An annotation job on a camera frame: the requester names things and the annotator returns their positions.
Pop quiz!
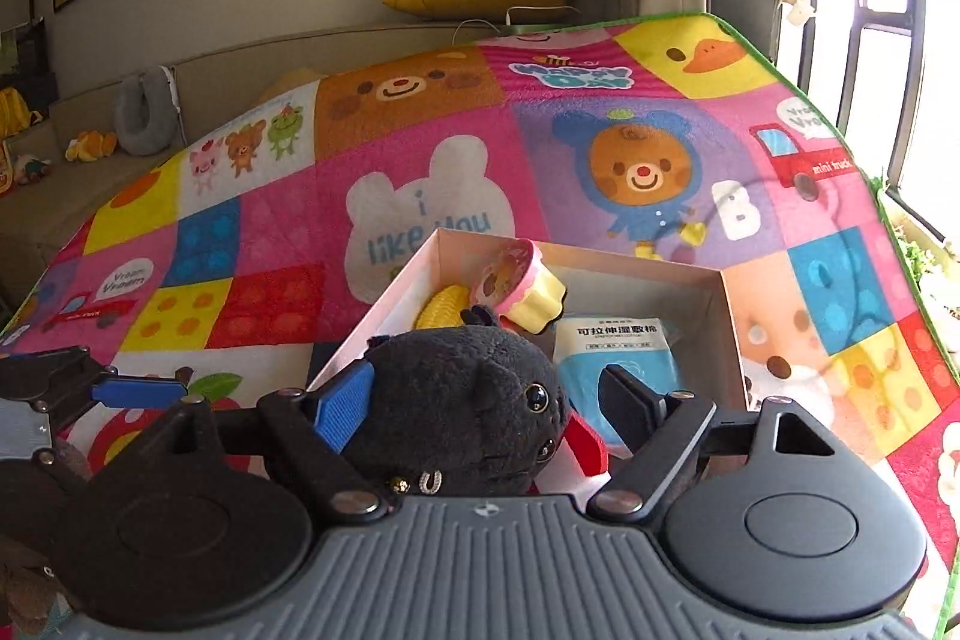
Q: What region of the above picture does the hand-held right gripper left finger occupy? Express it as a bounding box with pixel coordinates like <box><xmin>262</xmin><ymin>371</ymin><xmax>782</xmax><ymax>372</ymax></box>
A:
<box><xmin>90</xmin><ymin>359</ymin><xmax>391</xmax><ymax>525</ymax></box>

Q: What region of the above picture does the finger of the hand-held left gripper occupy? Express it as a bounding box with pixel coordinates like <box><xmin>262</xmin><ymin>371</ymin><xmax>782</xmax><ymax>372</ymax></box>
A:
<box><xmin>49</xmin><ymin>366</ymin><xmax>192</xmax><ymax>432</ymax></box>

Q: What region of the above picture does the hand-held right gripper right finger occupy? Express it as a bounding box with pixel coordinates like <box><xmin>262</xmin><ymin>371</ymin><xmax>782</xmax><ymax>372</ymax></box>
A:
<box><xmin>586</xmin><ymin>364</ymin><xmax>845</xmax><ymax>525</ymax></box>

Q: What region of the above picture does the red white foam rocket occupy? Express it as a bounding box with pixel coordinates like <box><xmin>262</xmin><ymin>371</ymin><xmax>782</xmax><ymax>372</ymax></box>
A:
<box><xmin>525</xmin><ymin>411</ymin><xmax>612</xmax><ymax>498</ymax></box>

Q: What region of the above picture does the blue white wipes packet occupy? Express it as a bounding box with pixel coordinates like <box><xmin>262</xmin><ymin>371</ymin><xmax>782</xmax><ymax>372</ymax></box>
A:
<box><xmin>553</xmin><ymin>315</ymin><xmax>687</xmax><ymax>446</ymax></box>

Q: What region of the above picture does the black plush toy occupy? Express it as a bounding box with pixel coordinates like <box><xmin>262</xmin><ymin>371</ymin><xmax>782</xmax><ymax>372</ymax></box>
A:
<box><xmin>341</xmin><ymin>302</ymin><xmax>571</xmax><ymax>498</ymax></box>

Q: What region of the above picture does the pink cardboard box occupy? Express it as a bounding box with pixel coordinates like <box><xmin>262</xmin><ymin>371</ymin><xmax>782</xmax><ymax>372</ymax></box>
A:
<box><xmin>307</xmin><ymin>226</ymin><xmax>751</xmax><ymax>461</ymax></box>

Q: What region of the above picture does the yellow corn toy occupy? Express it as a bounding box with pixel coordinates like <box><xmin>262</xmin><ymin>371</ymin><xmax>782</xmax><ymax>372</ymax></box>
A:
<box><xmin>416</xmin><ymin>282</ymin><xmax>481</xmax><ymax>332</ymax></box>

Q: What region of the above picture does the pink cupcake toy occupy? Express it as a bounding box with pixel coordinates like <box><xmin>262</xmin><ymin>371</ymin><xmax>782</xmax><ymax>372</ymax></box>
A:
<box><xmin>471</xmin><ymin>239</ymin><xmax>569</xmax><ymax>335</ymax></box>

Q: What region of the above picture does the small soft toy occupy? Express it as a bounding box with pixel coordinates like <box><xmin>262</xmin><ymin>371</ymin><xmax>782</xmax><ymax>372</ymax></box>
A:
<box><xmin>11</xmin><ymin>152</ymin><xmax>55</xmax><ymax>189</ymax></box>

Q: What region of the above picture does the orange yellow soft toy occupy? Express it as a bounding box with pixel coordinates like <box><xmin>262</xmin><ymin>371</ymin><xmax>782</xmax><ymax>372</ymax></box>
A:
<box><xmin>64</xmin><ymin>130</ymin><xmax>119</xmax><ymax>163</ymax></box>

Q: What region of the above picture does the grey neck pillow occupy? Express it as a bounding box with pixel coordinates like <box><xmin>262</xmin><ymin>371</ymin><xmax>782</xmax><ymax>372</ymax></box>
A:
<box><xmin>114</xmin><ymin>64</ymin><xmax>181</xmax><ymax>157</ymax></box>

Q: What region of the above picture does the printed play mat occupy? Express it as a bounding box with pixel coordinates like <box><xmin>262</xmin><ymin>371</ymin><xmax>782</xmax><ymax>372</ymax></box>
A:
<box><xmin>0</xmin><ymin>12</ymin><xmax>960</xmax><ymax>640</ymax></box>

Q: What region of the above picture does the yellow cloth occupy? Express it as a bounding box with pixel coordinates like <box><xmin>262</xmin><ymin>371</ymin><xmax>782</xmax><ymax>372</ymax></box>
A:
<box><xmin>0</xmin><ymin>87</ymin><xmax>44</xmax><ymax>140</ymax></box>

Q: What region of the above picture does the beige cushion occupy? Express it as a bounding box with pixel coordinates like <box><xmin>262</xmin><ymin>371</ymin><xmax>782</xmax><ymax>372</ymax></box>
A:
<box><xmin>259</xmin><ymin>66</ymin><xmax>325</xmax><ymax>105</ymax></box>

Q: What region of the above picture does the beige sofa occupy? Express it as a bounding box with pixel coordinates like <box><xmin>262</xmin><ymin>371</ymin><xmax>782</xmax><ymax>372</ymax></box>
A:
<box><xmin>0</xmin><ymin>16</ymin><xmax>623</xmax><ymax>311</ymax></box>

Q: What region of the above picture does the window sill planter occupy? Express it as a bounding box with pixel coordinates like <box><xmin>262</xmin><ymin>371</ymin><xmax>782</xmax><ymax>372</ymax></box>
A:
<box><xmin>874</xmin><ymin>175</ymin><xmax>960</xmax><ymax>341</ymax></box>

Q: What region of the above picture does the white cable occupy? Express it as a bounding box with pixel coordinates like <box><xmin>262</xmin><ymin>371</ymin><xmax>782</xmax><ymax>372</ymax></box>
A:
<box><xmin>450</xmin><ymin>5</ymin><xmax>584</xmax><ymax>45</ymax></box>

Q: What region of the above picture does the dark window frame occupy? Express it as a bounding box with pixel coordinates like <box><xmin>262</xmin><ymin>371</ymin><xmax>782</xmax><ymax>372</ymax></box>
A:
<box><xmin>772</xmin><ymin>0</ymin><xmax>960</xmax><ymax>236</ymax></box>

